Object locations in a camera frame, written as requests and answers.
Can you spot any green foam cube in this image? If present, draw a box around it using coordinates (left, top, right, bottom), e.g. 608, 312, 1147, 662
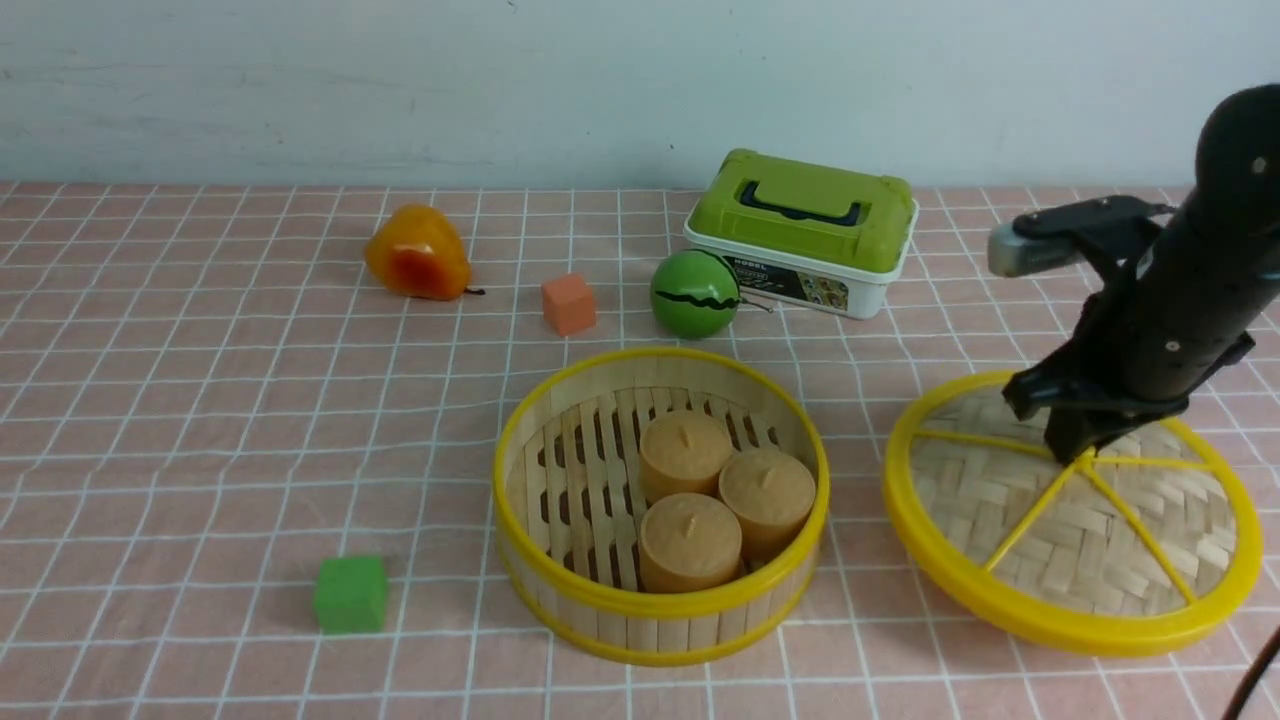
312, 555, 389, 635

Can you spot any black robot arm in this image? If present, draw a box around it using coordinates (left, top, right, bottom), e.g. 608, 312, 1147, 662
986, 83, 1279, 465

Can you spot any orange toy pear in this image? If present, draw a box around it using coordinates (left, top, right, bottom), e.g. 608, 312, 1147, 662
364, 202, 486, 302

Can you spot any tan bun front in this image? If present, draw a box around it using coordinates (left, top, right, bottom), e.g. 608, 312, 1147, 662
637, 493, 742, 594

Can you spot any orange foam cube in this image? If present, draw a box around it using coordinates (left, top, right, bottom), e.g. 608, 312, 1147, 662
541, 273, 598, 338

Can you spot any tan bun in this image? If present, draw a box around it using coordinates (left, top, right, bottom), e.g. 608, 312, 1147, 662
637, 493, 742, 594
718, 446, 817, 562
639, 410, 735, 505

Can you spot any tan bun back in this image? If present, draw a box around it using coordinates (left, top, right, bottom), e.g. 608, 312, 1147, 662
639, 410, 735, 505

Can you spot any pink checkered tablecloth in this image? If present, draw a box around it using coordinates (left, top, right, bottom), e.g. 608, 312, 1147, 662
1, 183, 1277, 719

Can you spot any black cable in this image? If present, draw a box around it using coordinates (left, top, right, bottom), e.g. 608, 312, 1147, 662
1222, 626, 1280, 720

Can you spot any woven bamboo steamer lid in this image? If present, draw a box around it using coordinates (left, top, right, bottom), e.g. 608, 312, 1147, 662
883, 372, 1265, 656

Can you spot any green toy watermelon ball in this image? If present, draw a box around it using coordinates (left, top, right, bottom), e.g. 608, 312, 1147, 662
650, 249, 742, 340

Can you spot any green lid white toolbox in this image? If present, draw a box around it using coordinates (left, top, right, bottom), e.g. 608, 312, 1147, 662
684, 149, 920, 320

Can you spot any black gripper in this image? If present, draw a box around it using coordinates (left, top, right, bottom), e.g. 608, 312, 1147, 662
1002, 290, 1254, 465

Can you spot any tan bun right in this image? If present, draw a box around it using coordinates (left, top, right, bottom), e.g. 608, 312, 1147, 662
718, 446, 817, 562

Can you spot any bamboo steamer basket yellow rim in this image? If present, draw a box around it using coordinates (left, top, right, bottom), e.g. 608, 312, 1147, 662
492, 347, 831, 666

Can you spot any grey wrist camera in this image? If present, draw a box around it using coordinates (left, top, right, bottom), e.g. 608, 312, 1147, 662
986, 193, 1178, 281

